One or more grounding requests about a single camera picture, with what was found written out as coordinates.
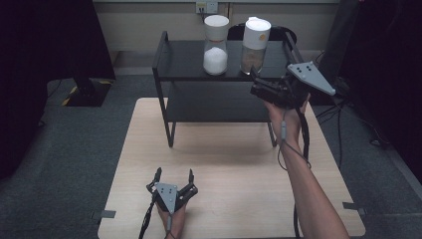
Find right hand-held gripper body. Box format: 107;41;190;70
250;61;337;110

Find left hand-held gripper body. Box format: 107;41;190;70
146;181;199;215

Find glass jar with brown contents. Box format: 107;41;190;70
239;16;273;76

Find glass jar of white salt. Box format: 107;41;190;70
202;14;230;77

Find black two-tier shelf rack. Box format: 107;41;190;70
151;30;309;148

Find person's left hand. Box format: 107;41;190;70
157;202;188;239

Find person's right hand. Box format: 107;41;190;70
263;94;312;144

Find black metal stand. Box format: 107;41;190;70
311;0;363;107

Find dark curtain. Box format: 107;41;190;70
341;0;422;184
0;0;116;180

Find black stand base striped tape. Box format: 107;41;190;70
61;77;114;108

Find thin grey left gripper cable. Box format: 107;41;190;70
164;213;176;239

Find thin grey gripper cable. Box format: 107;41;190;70
164;213;176;239
276;109;314;172

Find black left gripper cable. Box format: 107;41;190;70
137;195;157;239

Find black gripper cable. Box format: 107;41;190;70
293;108;312;239
137;195;157;239

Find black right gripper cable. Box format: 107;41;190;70
293;108;312;239

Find thin grey right gripper cable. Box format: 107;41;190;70
276;109;314;172

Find black floor cables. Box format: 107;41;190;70
314;98;391;168

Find white wall socket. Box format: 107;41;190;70
195;0;219;15

